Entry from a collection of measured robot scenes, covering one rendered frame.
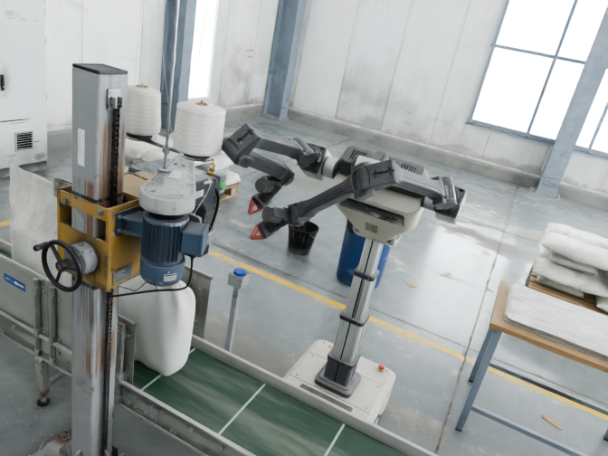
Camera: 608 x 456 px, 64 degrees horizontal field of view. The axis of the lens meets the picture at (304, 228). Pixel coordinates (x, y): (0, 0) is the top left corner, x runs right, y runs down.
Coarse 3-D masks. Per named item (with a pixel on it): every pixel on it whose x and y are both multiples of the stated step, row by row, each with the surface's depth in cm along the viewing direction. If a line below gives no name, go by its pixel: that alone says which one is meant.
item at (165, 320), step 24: (120, 288) 225; (144, 288) 218; (168, 288) 216; (120, 312) 229; (144, 312) 220; (168, 312) 215; (192, 312) 223; (144, 336) 224; (168, 336) 219; (144, 360) 232; (168, 360) 224
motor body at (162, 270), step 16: (144, 224) 162; (160, 224) 158; (176, 224) 160; (144, 240) 164; (160, 240) 160; (176, 240) 164; (144, 256) 165; (160, 256) 164; (176, 256) 166; (144, 272) 167; (160, 272) 165; (176, 272) 169
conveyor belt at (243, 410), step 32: (192, 352) 248; (160, 384) 224; (192, 384) 228; (224, 384) 232; (256, 384) 236; (192, 416) 210; (224, 416) 214; (256, 416) 217; (288, 416) 221; (320, 416) 224; (256, 448) 201; (288, 448) 204; (320, 448) 208; (352, 448) 211; (384, 448) 214
